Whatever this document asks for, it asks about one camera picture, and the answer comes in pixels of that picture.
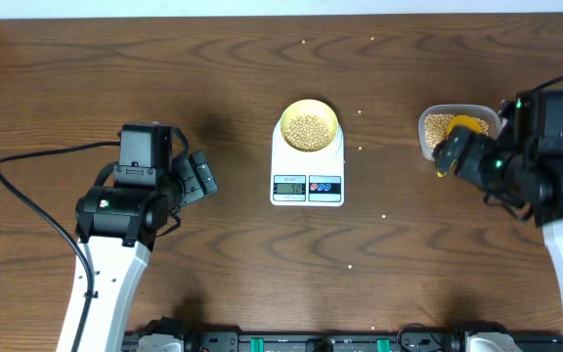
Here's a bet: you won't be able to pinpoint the yellow measuring scoop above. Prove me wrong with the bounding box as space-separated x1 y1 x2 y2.
432 115 482 177

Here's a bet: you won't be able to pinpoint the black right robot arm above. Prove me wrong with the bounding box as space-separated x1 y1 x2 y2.
433 89 563 308

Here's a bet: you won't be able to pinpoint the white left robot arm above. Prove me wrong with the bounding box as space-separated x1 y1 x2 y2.
57 151 218 351

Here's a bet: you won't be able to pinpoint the white kitchen scale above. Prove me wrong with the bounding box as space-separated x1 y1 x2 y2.
270 122 345 207

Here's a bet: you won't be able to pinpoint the soybeans in yellow bowl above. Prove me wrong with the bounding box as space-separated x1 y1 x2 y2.
284 114 332 152

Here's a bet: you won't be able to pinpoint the yellow bowl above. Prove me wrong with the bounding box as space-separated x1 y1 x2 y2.
280 99 339 152

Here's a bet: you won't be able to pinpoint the pile of soybeans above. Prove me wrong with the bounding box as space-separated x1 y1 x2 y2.
424 113 490 149

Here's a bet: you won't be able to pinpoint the clear plastic container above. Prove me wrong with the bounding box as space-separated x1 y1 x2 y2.
418 104 502 161

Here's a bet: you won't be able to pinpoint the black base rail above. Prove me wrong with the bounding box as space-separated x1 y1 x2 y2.
120 318 563 352

